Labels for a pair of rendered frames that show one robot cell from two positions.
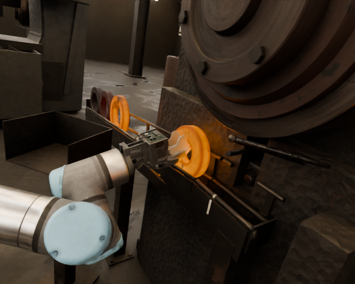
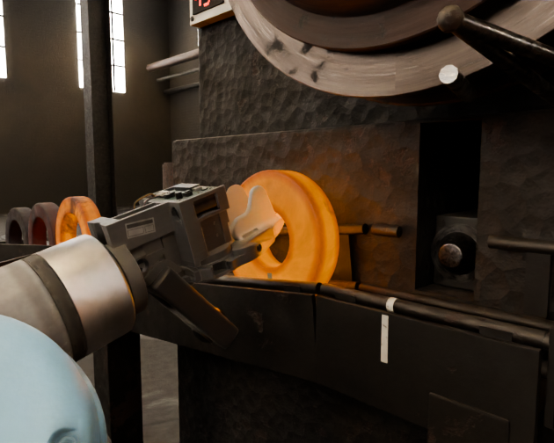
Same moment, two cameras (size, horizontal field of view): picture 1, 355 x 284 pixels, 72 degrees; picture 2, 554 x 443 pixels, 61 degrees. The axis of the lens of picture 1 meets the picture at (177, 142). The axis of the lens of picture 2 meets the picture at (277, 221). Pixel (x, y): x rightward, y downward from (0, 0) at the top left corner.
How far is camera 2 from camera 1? 0.25 m
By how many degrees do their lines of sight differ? 17
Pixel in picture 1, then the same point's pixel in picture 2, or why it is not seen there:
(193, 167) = (302, 265)
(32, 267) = not seen: outside the picture
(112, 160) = (73, 257)
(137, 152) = (146, 236)
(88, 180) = not seen: outside the picture
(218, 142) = (345, 195)
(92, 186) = not seen: hidden behind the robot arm
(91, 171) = (3, 295)
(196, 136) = (293, 183)
